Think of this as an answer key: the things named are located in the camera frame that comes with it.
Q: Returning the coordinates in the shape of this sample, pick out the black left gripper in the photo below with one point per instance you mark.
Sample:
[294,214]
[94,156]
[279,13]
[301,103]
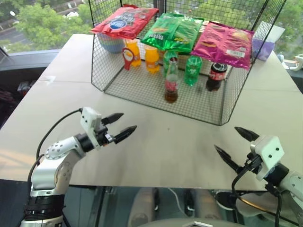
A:
[103,137]

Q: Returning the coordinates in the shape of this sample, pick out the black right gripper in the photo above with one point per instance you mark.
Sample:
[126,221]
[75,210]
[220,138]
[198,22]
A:
[254,163]

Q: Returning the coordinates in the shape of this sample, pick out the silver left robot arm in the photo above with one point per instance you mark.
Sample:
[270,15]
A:
[52,170]

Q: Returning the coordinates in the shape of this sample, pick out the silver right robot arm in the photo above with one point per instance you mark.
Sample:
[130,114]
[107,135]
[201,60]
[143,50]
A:
[294,183]

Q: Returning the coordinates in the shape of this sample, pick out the glass cola bottle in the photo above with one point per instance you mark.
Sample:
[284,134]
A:
[171,82]

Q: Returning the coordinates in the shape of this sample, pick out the dark plastic cola bottle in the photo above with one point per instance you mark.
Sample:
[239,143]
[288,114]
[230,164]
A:
[215,78]

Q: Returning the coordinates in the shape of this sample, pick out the orange soda bottle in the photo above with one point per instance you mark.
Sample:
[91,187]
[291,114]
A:
[152,60]
[134,50]

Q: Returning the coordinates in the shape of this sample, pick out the green plastic soda bottle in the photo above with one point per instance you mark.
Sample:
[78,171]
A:
[193,71]
[168,56]

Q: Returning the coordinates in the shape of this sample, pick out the light blue bowl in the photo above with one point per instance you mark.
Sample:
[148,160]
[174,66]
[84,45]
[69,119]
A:
[111,45]

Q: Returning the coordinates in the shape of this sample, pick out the purple tissue pack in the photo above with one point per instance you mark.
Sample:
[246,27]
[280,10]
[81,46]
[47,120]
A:
[262,49]

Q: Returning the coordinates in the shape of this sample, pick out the dark cluttered object with red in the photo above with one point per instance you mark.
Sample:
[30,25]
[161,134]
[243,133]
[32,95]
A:
[24,87]

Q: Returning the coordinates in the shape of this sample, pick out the magenta chips bag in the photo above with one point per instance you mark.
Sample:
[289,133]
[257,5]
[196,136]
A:
[225,45]

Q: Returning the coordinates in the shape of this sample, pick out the white device on ledge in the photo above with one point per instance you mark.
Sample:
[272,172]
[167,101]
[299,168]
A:
[297,62]

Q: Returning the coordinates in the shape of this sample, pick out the red chips bag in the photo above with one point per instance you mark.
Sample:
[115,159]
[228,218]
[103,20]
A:
[125,22]

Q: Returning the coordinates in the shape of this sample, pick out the green chips bag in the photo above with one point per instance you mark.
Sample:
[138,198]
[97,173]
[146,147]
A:
[172,33]

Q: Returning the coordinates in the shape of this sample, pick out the white paper box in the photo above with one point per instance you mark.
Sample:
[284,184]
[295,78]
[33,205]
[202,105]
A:
[275,32]

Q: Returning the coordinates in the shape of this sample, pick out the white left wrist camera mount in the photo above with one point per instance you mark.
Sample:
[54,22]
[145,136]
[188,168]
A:
[88,120]

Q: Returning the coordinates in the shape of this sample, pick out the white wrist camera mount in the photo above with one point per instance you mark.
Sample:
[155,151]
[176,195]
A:
[270,150]
[88,120]

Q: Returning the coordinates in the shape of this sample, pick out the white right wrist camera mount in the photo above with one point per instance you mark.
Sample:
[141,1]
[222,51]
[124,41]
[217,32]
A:
[270,150]

